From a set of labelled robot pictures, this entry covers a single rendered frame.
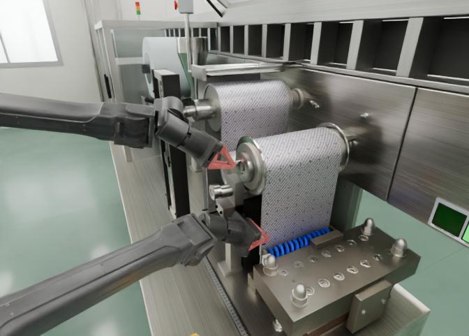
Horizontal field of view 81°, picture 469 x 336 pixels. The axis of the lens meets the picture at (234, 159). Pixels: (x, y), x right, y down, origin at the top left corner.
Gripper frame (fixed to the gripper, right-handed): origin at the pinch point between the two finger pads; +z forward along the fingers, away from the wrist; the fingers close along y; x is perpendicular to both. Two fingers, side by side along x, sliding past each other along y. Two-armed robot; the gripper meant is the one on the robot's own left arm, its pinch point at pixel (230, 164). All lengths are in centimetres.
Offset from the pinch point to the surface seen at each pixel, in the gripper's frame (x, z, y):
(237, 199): -6.9, 7.3, 0.6
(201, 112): 6.6, -6.2, -19.3
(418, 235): 23, 228, -55
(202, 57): 27, -2, -64
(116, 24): 19, -35, -92
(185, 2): 35, -21, -48
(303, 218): -2.0, 24.3, 7.1
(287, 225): -5.8, 21.0, 7.2
